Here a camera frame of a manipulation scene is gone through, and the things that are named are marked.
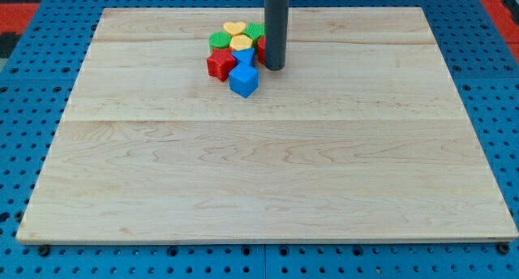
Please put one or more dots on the blue cube block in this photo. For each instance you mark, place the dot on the blue cube block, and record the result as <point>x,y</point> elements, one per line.
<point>244,80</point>

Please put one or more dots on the yellow hexagon block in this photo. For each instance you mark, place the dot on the yellow hexagon block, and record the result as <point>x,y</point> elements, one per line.
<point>240,42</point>

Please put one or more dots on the red star block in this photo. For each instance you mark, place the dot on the red star block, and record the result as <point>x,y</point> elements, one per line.
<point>220,63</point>

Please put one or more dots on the green ridged block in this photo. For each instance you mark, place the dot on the green ridged block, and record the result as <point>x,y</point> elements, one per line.
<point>254,31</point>

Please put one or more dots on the green round block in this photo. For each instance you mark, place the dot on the green round block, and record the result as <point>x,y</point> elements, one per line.
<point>219,40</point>

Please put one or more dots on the yellow heart block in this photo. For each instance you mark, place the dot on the yellow heart block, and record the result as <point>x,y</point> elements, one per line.
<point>234,28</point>

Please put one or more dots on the red block behind rod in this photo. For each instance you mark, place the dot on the red block behind rod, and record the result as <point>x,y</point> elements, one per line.
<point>261,49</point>

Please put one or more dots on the blue triangle block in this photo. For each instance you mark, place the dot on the blue triangle block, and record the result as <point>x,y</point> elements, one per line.
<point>245,56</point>

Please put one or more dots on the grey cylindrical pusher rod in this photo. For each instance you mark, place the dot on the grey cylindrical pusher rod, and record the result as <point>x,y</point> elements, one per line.
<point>276,17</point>

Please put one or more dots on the light wooden board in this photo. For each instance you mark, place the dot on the light wooden board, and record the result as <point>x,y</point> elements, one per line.
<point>361,138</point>

